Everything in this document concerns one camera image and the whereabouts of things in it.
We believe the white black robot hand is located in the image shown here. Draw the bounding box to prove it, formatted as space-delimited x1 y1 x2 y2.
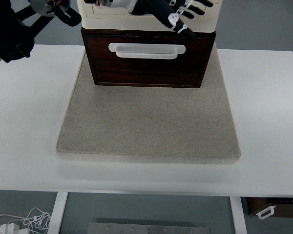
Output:
84 0 205 39

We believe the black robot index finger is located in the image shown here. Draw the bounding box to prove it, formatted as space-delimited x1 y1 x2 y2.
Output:
197 0 213 7

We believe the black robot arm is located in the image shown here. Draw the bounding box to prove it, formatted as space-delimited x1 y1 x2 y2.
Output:
0 0 221 88

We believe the dark wooden cabinet base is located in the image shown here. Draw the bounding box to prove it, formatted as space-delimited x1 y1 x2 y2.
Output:
80 26 216 89

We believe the cream upper cabinet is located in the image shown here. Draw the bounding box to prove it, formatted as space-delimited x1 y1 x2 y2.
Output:
77 0 222 33

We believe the grey stone slab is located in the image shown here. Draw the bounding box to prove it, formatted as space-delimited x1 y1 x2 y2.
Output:
57 49 241 164

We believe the white table right leg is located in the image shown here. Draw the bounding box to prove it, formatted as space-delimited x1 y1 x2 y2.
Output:
230 196 247 234

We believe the white table leg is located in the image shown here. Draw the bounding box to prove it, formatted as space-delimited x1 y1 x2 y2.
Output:
230 196 247 234
47 192 68 234

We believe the white table left leg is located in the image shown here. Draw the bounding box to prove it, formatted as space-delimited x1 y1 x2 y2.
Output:
47 192 68 234

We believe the white power adapter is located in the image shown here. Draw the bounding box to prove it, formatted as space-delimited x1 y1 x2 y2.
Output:
0 223 20 234

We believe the white drawer handle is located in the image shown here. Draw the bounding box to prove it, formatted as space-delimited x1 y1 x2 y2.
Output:
108 43 186 59

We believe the brown box with white handle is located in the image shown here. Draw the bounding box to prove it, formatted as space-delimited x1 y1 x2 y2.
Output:
246 197 293 220

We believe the white cable on floor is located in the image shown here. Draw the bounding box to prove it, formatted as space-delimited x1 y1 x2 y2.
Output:
0 207 53 234

